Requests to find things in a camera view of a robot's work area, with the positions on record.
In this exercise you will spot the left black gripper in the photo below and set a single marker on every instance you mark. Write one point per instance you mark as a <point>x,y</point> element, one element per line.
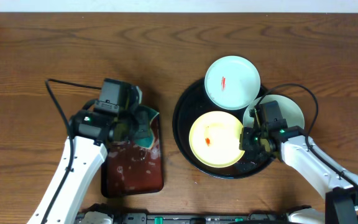
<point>136,123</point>

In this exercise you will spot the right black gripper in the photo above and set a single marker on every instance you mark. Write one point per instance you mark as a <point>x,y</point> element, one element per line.
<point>245,143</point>

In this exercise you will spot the green kitchen sponge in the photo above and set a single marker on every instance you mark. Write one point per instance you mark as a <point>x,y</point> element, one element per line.
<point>147,136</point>

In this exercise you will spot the yellow plate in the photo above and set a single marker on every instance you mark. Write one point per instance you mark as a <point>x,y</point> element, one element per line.
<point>214,139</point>

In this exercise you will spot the white plate with smears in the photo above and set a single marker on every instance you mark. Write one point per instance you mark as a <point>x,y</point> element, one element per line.
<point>290,111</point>

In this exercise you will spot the mint plate with ketchup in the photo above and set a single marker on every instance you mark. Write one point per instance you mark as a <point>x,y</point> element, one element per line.
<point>232,82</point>

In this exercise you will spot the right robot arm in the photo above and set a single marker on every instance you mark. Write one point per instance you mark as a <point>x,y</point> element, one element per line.
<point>336,185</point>

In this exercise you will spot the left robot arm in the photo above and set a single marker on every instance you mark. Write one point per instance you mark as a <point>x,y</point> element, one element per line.
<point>84,153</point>

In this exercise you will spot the rectangular black tray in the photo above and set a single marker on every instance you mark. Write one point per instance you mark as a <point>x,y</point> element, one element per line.
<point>130,170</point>

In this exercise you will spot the round black tray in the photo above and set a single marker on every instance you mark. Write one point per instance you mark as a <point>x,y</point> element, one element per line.
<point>193,103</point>

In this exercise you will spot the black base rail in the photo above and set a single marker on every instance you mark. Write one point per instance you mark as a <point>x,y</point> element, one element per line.
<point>101,213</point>

